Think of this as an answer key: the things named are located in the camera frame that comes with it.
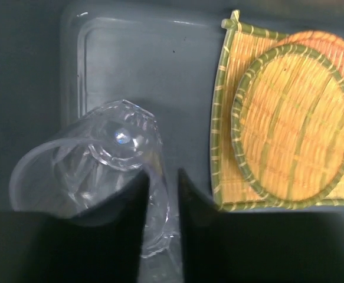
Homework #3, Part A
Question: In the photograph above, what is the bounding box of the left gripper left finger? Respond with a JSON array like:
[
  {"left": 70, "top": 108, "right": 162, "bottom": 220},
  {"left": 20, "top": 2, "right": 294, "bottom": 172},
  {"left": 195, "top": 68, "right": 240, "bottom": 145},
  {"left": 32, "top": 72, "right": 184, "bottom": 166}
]
[{"left": 0, "top": 172, "right": 148, "bottom": 282}]

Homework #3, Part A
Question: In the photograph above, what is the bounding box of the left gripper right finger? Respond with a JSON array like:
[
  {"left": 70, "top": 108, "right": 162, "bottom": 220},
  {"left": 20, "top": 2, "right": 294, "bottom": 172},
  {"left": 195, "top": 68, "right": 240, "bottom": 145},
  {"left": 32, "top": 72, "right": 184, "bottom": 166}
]
[{"left": 178, "top": 170, "right": 344, "bottom": 282}]

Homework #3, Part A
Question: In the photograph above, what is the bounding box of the square bamboo mat tray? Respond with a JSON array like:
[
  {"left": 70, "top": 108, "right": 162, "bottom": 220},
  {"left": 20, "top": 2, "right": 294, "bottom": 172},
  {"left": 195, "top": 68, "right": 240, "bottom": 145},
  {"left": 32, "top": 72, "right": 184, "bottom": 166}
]
[{"left": 209, "top": 9, "right": 344, "bottom": 214}]

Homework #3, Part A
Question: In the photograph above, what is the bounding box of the round green-rimmed bamboo tray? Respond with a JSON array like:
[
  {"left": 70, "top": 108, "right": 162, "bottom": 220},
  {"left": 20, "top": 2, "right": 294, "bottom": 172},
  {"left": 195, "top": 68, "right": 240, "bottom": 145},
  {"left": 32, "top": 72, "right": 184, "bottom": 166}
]
[{"left": 231, "top": 44, "right": 344, "bottom": 209}]

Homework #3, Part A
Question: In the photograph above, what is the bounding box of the grey plastic bin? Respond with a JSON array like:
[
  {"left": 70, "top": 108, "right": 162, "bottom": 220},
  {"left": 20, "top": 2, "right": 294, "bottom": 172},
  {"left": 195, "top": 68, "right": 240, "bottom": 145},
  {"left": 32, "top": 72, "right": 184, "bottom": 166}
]
[{"left": 0, "top": 0, "right": 344, "bottom": 283}]

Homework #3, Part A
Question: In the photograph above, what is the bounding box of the round orange woven tray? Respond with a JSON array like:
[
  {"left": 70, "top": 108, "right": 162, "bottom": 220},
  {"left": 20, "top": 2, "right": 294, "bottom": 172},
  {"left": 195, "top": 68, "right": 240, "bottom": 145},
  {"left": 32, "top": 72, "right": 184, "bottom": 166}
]
[{"left": 276, "top": 30, "right": 344, "bottom": 79}]

